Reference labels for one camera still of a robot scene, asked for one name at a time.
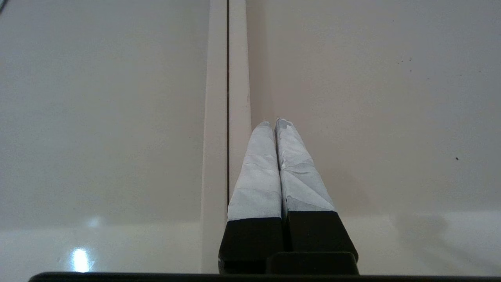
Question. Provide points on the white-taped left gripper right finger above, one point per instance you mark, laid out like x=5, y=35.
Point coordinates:
x=301, y=184

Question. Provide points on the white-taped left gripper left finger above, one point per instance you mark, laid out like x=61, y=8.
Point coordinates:
x=256, y=184

